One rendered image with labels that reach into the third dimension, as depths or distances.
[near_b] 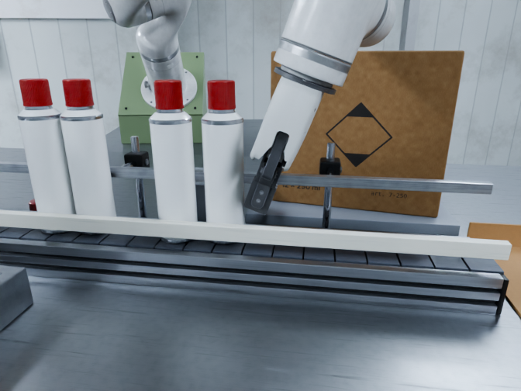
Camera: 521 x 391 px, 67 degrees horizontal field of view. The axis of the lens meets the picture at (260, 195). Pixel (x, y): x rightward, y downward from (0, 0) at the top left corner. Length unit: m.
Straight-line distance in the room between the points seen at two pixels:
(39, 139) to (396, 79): 0.52
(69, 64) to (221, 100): 3.27
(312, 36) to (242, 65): 3.03
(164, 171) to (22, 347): 0.24
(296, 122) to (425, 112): 0.31
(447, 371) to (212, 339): 0.23
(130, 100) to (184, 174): 0.95
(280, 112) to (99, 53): 3.24
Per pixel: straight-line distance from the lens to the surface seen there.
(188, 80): 1.44
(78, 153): 0.55
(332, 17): 0.43
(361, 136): 0.69
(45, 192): 0.59
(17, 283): 0.53
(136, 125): 1.40
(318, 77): 0.43
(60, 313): 0.53
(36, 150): 0.58
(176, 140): 0.48
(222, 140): 0.47
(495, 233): 0.71
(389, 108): 0.68
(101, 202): 0.57
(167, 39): 1.21
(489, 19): 4.07
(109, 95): 3.62
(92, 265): 0.56
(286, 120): 0.43
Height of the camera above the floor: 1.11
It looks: 20 degrees down
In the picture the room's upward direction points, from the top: straight up
